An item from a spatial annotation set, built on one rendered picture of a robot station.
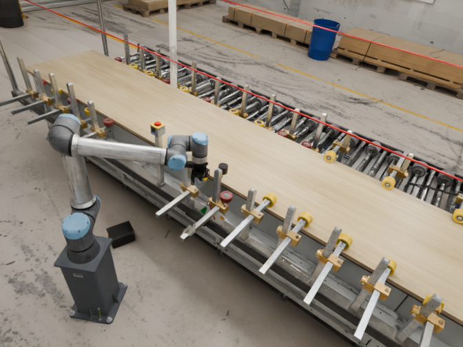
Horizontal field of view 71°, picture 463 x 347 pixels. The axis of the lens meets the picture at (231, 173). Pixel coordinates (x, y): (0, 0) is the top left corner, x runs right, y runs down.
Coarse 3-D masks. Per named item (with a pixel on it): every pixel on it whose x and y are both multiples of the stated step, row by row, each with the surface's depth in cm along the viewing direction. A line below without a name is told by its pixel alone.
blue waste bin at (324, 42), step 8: (320, 24) 681; (328, 24) 680; (336, 24) 668; (312, 32) 666; (320, 32) 647; (328, 32) 643; (336, 32) 651; (312, 40) 670; (320, 40) 656; (328, 40) 654; (312, 48) 676; (320, 48) 666; (328, 48) 667; (312, 56) 684; (320, 56) 676; (328, 56) 683
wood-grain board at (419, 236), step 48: (96, 96) 293; (144, 96) 301; (192, 96) 311; (240, 144) 257; (288, 144) 263; (240, 192) 213; (288, 192) 218; (336, 192) 223; (384, 192) 228; (384, 240) 193; (432, 240) 197; (432, 288) 170
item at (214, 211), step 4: (216, 208) 206; (208, 212) 202; (212, 212) 203; (216, 212) 206; (204, 216) 199; (208, 216) 200; (212, 216) 203; (200, 220) 197; (204, 220) 197; (208, 220) 201; (196, 224) 194; (200, 224) 195; (196, 228) 192; (180, 236) 186; (184, 236) 186; (188, 236) 188; (184, 240) 186
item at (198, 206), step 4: (196, 200) 219; (196, 204) 221; (200, 204) 218; (204, 204) 216; (196, 208) 223; (200, 208) 220; (208, 208) 214; (200, 212) 222; (216, 216) 213; (212, 220) 218; (216, 220) 215; (220, 220) 212; (224, 220) 210; (220, 224) 215
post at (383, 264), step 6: (384, 258) 151; (378, 264) 153; (384, 264) 150; (378, 270) 154; (384, 270) 152; (372, 276) 158; (378, 276) 156; (372, 282) 160; (360, 294) 169; (366, 294) 166; (354, 300) 178; (360, 300) 171; (354, 306) 176
